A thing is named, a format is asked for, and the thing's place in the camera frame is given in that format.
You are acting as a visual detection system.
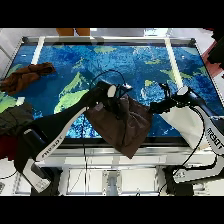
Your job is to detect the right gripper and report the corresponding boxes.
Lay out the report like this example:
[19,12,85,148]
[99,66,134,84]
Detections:
[148,99,178,115]

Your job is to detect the brown shirt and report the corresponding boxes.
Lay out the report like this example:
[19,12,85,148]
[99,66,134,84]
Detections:
[83,93,154,160]

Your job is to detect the white garment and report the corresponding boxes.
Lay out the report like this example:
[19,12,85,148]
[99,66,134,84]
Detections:
[159,105,210,150]

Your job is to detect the person's legs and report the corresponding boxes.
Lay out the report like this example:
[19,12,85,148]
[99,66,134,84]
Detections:
[55,27,92,37]

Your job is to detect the red garment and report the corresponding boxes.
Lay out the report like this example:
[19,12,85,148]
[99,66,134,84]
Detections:
[0,133,20,162]

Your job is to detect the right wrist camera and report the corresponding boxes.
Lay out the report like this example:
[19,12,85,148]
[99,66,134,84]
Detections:
[159,82,172,100]

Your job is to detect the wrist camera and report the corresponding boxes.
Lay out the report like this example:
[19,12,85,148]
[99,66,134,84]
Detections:
[117,83,134,96]
[159,82,172,100]

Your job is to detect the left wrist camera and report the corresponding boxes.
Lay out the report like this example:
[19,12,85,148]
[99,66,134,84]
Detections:
[117,83,134,96]

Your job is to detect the black cable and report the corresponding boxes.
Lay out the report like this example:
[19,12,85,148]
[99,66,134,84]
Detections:
[89,69,128,92]
[158,106,205,196]

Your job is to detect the silver frame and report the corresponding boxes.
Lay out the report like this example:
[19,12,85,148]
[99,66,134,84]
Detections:
[0,35,224,197]

